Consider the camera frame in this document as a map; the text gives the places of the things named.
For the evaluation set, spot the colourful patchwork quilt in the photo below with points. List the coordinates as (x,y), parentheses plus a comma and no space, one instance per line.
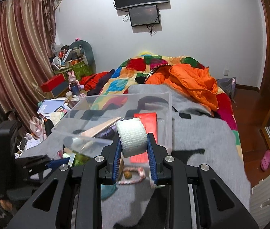
(136,70)

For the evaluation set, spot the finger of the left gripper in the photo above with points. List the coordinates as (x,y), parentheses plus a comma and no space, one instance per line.
(55,163)

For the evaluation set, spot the white slatted basket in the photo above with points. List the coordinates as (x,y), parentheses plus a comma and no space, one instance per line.
(260,198)

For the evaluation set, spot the red foil pouch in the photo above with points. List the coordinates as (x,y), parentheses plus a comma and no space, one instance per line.
(149,121)

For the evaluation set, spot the teal tape roll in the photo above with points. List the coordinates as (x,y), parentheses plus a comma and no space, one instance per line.
(107,191)

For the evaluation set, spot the red garment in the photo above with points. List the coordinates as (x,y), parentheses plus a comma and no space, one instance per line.
(90,82)

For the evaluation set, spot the beige tube red cap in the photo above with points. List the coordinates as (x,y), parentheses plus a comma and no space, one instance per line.
(67,151)

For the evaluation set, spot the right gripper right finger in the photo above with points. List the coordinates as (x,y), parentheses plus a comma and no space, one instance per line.
(216,206)

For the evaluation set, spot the purple spray bottle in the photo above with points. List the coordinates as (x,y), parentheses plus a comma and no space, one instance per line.
(107,133)

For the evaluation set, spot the small wall monitor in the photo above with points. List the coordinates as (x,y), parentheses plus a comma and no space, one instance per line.
(144,15)

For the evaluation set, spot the blue notebook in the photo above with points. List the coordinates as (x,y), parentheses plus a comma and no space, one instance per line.
(49,106)

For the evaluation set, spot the grey neck pillow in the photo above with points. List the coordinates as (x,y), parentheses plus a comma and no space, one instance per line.
(83,48)

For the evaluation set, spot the blue staples box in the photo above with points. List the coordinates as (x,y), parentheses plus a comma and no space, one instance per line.
(71,159)

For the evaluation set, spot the green cardboard box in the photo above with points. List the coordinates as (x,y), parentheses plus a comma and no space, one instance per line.
(81,69)

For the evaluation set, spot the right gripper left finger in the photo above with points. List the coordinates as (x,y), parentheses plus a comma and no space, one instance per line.
(69,188)

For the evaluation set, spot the clear plastic storage bin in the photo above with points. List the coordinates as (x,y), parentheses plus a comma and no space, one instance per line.
(91,124)

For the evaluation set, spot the dark green labelled bottle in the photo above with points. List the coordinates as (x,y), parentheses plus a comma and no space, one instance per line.
(80,160)

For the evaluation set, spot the orange down jacket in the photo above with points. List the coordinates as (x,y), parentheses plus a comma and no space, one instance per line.
(191,82)

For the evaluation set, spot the white bandage roll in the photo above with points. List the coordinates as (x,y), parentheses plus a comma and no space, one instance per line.
(133,137)

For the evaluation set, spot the beige cosmetic tube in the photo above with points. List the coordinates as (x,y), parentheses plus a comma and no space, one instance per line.
(81,143)

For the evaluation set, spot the red box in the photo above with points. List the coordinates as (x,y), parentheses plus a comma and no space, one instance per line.
(52,83)

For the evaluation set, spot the pink bunny toy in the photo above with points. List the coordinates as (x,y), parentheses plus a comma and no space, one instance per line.
(74,84)

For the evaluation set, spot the striped pink gold curtain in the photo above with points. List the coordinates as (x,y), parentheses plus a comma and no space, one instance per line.
(27,31)

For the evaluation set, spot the pink croc shoe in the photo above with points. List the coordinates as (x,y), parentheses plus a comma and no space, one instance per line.
(265,161)

